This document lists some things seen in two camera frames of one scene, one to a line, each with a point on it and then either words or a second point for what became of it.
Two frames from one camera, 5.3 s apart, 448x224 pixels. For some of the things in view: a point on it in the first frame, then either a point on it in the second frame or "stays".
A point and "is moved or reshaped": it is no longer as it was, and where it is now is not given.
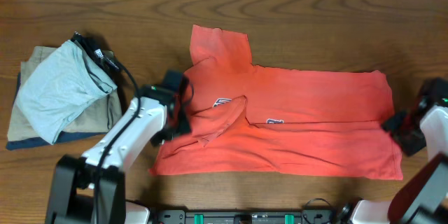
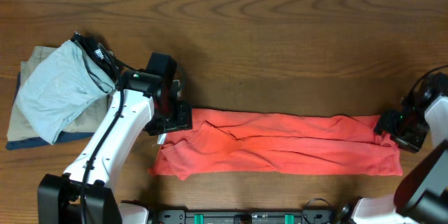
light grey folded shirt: (61, 83) stays
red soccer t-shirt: (247, 119) is moved or reshaped
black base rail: (245, 217) stays
